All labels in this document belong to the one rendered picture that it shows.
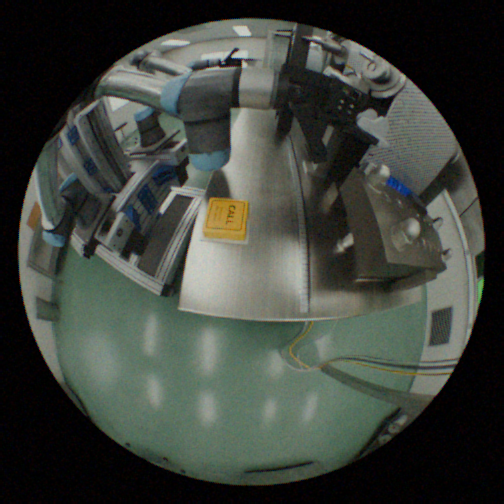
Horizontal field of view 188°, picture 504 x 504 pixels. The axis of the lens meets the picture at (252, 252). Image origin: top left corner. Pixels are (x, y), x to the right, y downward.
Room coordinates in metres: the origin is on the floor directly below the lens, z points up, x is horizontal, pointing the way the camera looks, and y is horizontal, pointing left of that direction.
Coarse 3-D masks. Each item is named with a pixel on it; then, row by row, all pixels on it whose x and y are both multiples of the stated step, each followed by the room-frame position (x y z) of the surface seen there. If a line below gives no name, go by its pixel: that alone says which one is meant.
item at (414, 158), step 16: (400, 112) 0.26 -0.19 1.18; (400, 128) 0.27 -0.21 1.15; (416, 128) 0.27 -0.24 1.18; (400, 144) 0.27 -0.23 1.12; (416, 144) 0.27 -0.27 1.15; (432, 144) 0.28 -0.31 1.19; (368, 160) 0.26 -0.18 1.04; (384, 160) 0.27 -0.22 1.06; (400, 160) 0.27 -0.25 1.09; (416, 160) 0.27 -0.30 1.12; (432, 160) 0.28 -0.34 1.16; (400, 176) 0.27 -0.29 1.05; (416, 176) 0.28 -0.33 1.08; (432, 176) 0.28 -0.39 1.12; (416, 192) 0.28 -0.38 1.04
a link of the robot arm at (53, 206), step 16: (80, 96) 0.19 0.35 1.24; (48, 144) 0.10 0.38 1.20; (48, 160) 0.10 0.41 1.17; (48, 176) 0.08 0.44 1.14; (48, 192) 0.06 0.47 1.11; (48, 208) 0.04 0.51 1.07; (64, 208) 0.08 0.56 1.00; (48, 224) 0.01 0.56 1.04; (64, 224) 0.04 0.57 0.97; (48, 240) -0.03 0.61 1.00; (64, 240) 0.00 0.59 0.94
